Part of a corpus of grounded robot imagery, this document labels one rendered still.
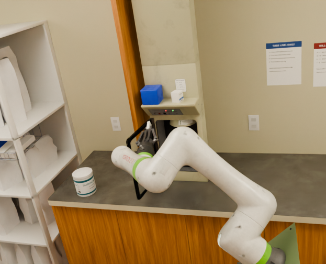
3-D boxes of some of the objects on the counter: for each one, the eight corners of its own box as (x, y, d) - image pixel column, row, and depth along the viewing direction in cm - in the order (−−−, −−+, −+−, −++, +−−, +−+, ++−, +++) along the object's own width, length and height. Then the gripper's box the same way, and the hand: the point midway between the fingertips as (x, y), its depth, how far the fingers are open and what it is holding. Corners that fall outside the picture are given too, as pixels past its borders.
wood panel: (165, 151, 292) (135, -52, 236) (169, 151, 291) (139, -53, 235) (144, 186, 249) (101, -51, 193) (148, 187, 249) (106, -52, 193)
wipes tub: (82, 185, 262) (78, 166, 256) (100, 186, 257) (95, 167, 251) (73, 196, 250) (68, 176, 244) (91, 197, 246) (86, 177, 240)
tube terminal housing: (169, 161, 276) (154, 55, 245) (214, 162, 266) (204, 52, 235) (159, 179, 255) (141, 66, 224) (208, 182, 244) (195, 63, 214)
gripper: (154, 143, 197) (157, 114, 215) (131, 149, 200) (136, 120, 219) (159, 153, 201) (162, 124, 220) (137, 158, 205) (141, 130, 223)
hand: (148, 127), depth 217 cm, fingers closed
